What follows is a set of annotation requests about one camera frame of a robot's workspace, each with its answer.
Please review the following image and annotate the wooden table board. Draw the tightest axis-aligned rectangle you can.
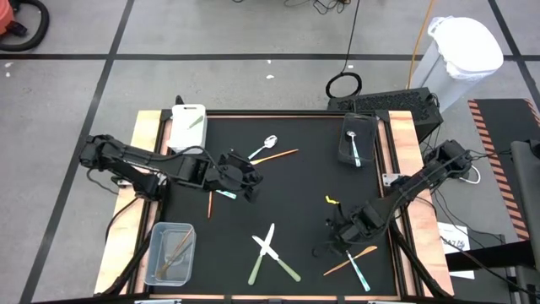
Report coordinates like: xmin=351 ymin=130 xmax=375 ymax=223
xmin=386 ymin=110 xmax=456 ymax=297
xmin=93 ymin=110 xmax=165 ymax=296

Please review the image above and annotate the black cable with coil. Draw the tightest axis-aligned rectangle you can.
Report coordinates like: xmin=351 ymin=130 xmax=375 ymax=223
xmin=324 ymin=0 xmax=364 ymax=100

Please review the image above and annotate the black perforated computer case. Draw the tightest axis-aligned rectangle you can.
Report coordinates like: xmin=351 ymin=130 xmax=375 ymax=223
xmin=327 ymin=87 xmax=445 ymax=144

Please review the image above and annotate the black bar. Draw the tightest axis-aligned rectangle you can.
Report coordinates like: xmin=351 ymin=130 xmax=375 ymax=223
xmin=445 ymin=239 xmax=537 ymax=272

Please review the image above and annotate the yellow cable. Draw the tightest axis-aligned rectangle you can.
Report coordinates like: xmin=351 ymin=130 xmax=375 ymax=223
xmin=405 ymin=0 xmax=436 ymax=90

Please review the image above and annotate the black vacuum hose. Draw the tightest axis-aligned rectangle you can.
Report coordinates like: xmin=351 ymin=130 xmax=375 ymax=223
xmin=0 ymin=0 xmax=51 ymax=53

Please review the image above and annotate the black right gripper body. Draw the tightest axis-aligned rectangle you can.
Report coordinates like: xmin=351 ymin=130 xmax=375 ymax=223
xmin=330 ymin=201 xmax=386 ymax=249

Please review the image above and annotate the clear plastic container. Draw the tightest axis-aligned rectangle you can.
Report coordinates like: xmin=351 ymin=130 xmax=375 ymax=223
xmin=143 ymin=221 xmax=197 ymax=288

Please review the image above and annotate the black orange striped mat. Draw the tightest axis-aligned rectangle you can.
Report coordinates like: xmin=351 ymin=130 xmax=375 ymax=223
xmin=467 ymin=98 xmax=540 ymax=242

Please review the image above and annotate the trash can with white bag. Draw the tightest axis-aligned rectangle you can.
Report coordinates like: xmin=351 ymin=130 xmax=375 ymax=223
xmin=409 ymin=15 xmax=505 ymax=113

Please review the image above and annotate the black frame strut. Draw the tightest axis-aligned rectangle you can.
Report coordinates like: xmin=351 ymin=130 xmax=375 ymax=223
xmin=100 ymin=227 xmax=155 ymax=296
xmin=390 ymin=210 xmax=452 ymax=299

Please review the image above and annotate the grey panel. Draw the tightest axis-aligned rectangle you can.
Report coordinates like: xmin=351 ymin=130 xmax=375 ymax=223
xmin=510 ymin=138 xmax=540 ymax=271

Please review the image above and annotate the white plastic bin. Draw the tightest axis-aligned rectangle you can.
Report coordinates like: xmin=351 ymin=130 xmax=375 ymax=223
xmin=166 ymin=103 xmax=208 ymax=155

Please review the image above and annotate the orange vacuum cleaner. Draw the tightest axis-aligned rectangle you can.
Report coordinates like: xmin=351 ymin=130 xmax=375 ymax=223
xmin=0 ymin=0 xmax=21 ymax=37

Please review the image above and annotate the white paper sheet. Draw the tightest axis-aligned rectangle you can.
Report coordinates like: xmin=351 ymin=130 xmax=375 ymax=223
xmin=436 ymin=221 xmax=476 ymax=281

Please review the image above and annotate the white cable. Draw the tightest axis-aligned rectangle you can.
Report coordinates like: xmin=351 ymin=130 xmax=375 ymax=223
xmin=458 ymin=163 xmax=483 ymax=186

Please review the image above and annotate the green handled table knife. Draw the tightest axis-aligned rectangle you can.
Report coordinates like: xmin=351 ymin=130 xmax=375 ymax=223
xmin=247 ymin=222 xmax=276 ymax=286
xmin=251 ymin=235 xmax=303 ymax=283

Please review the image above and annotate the wooden utensil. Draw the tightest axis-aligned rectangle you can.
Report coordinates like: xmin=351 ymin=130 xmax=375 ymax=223
xmin=166 ymin=236 xmax=196 ymax=271
xmin=156 ymin=227 xmax=195 ymax=280

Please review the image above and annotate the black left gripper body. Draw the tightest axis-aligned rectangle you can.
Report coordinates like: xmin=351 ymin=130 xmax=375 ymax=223
xmin=204 ymin=147 xmax=260 ymax=193

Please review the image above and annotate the black mesh bin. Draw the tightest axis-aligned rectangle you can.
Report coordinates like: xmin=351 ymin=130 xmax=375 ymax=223
xmin=337 ymin=112 xmax=379 ymax=168

